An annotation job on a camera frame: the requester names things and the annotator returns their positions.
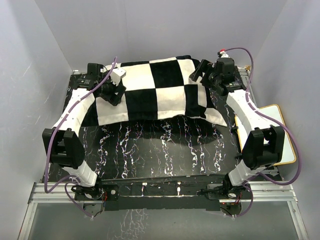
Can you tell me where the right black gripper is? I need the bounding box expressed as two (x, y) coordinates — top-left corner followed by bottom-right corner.
(189, 59), (221, 91)

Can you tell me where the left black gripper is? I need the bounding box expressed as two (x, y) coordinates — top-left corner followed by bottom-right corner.
(98, 73), (126, 106)

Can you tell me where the black white checkered pillowcase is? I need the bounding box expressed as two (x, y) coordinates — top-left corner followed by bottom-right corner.
(81, 55), (227, 127)

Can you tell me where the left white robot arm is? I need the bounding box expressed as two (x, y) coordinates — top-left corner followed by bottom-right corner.
(42, 62), (126, 200)

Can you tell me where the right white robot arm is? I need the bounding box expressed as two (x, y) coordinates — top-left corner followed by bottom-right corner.
(189, 57), (285, 199)

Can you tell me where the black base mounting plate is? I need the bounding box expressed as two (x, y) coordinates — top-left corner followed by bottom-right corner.
(71, 174), (253, 214)

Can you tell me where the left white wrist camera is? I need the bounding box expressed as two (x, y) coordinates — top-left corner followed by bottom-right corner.
(110, 67), (126, 85)

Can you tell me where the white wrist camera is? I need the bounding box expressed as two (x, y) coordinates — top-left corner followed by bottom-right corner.
(110, 67), (126, 85)
(217, 49), (230, 58)

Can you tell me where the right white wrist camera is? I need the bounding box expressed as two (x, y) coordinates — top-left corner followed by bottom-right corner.
(217, 49), (230, 58)

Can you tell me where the whiteboard with orange frame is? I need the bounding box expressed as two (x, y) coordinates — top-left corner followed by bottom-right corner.
(234, 103), (297, 166)

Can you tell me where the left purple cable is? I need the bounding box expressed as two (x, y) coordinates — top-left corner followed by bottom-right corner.
(44, 56), (118, 220)

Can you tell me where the aluminium frame rail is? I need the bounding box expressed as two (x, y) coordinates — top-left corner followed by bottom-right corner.
(19, 180), (309, 240)

